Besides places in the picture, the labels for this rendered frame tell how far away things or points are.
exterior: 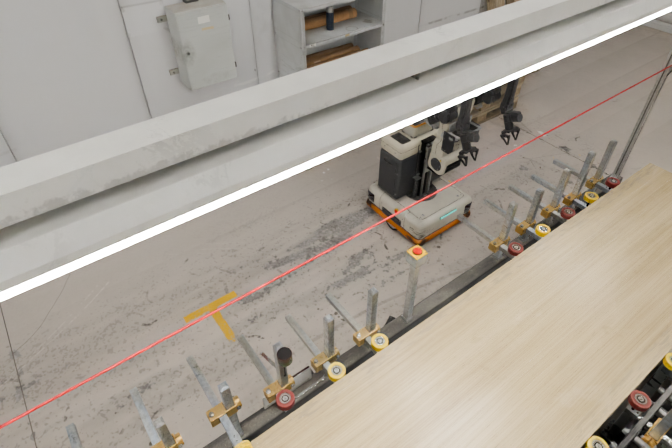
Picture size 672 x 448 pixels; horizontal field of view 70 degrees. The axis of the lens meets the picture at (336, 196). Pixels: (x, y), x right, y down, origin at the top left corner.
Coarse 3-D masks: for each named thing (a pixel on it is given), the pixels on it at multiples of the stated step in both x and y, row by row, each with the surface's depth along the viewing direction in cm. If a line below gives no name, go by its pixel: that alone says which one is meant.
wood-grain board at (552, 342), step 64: (640, 192) 306; (576, 256) 265; (640, 256) 264; (448, 320) 233; (512, 320) 233; (576, 320) 233; (640, 320) 233; (384, 384) 208; (448, 384) 208; (512, 384) 208; (576, 384) 208
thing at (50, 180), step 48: (528, 0) 120; (576, 0) 123; (384, 48) 98; (432, 48) 99; (480, 48) 109; (240, 96) 83; (288, 96) 83; (336, 96) 90; (96, 144) 72; (144, 144) 72; (192, 144) 77; (0, 192) 64; (48, 192) 67; (96, 192) 71
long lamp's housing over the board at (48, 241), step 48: (624, 0) 144; (528, 48) 120; (384, 96) 100; (432, 96) 105; (240, 144) 86; (288, 144) 88; (336, 144) 93; (144, 192) 76; (192, 192) 79; (0, 240) 68; (48, 240) 69; (96, 240) 73; (0, 288) 67
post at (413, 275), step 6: (414, 270) 229; (408, 276) 236; (414, 276) 232; (408, 282) 238; (414, 282) 236; (408, 288) 240; (414, 288) 239; (408, 294) 243; (414, 294) 243; (408, 300) 245; (414, 300) 247; (408, 306) 247; (408, 312) 250; (402, 318) 257; (408, 318) 254
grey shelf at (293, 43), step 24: (288, 0) 390; (312, 0) 390; (336, 0) 390; (360, 0) 448; (384, 0) 419; (288, 24) 396; (336, 24) 429; (360, 24) 429; (384, 24) 433; (288, 48) 411; (312, 48) 453; (360, 48) 476; (288, 72) 428
